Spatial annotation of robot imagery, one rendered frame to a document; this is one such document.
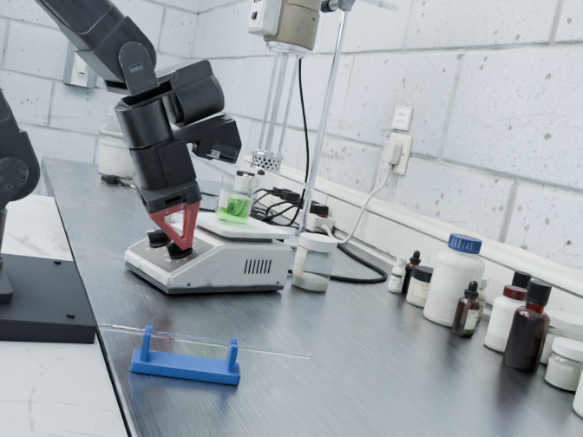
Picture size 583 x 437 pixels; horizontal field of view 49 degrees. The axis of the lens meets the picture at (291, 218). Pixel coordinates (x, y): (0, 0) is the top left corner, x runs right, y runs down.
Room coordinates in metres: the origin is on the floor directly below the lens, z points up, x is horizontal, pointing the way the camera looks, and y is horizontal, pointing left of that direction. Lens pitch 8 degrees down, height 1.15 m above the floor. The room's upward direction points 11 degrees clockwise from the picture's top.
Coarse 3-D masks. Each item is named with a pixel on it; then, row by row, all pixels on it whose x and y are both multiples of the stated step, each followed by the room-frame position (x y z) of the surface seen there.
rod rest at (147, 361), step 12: (144, 336) 0.55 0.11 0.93; (144, 348) 0.55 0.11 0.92; (132, 360) 0.55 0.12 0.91; (144, 360) 0.55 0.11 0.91; (156, 360) 0.56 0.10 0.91; (168, 360) 0.57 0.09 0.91; (180, 360) 0.57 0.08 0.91; (192, 360) 0.58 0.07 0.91; (204, 360) 0.58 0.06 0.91; (216, 360) 0.59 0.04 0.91; (228, 360) 0.57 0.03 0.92; (144, 372) 0.55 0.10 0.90; (156, 372) 0.55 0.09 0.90; (168, 372) 0.55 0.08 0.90; (180, 372) 0.56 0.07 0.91; (192, 372) 0.56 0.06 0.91; (204, 372) 0.56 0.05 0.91; (216, 372) 0.56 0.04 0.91; (228, 372) 0.57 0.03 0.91
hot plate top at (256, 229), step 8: (200, 216) 0.92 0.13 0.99; (208, 216) 0.93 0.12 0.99; (200, 224) 0.89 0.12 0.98; (208, 224) 0.88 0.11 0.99; (216, 224) 0.88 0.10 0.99; (248, 224) 0.93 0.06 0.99; (256, 224) 0.95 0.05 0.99; (264, 224) 0.96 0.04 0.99; (216, 232) 0.86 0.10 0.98; (224, 232) 0.85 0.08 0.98; (232, 232) 0.85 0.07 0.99; (240, 232) 0.86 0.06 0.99; (248, 232) 0.87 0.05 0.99; (256, 232) 0.88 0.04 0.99; (264, 232) 0.89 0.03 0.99; (272, 232) 0.90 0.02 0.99; (280, 232) 0.91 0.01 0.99; (288, 232) 0.93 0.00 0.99
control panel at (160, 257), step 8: (144, 240) 0.90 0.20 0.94; (200, 240) 0.86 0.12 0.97; (136, 248) 0.88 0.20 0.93; (144, 248) 0.87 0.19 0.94; (152, 248) 0.87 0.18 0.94; (160, 248) 0.86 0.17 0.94; (200, 248) 0.84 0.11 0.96; (208, 248) 0.84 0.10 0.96; (144, 256) 0.85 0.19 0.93; (152, 256) 0.85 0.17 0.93; (160, 256) 0.84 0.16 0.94; (168, 256) 0.84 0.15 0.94; (192, 256) 0.83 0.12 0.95; (160, 264) 0.82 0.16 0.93; (168, 264) 0.82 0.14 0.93; (176, 264) 0.81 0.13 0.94; (168, 272) 0.80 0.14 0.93
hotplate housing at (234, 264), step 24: (216, 240) 0.86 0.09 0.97; (240, 240) 0.88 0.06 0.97; (264, 240) 0.91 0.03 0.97; (144, 264) 0.84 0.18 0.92; (192, 264) 0.81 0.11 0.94; (216, 264) 0.83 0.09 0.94; (240, 264) 0.86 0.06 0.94; (264, 264) 0.89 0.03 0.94; (288, 264) 0.92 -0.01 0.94; (168, 288) 0.80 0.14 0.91; (192, 288) 0.82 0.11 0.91; (216, 288) 0.84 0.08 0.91; (240, 288) 0.87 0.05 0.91; (264, 288) 0.90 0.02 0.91
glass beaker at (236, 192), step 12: (228, 180) 0.89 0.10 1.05; (240, 180) 0.89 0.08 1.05; (252, 180) 0.90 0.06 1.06; (228, 192) 0.89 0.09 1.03; (240, 192) 0.89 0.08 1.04; (252, 192) 0.91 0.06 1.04; (216, 204) 0.91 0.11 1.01; (228, 204) 0.89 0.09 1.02; (240, 204) 0.89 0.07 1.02; (216, 216) 0.90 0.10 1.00; (228, 216) 0.89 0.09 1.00; (240, 216) 0.89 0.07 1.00
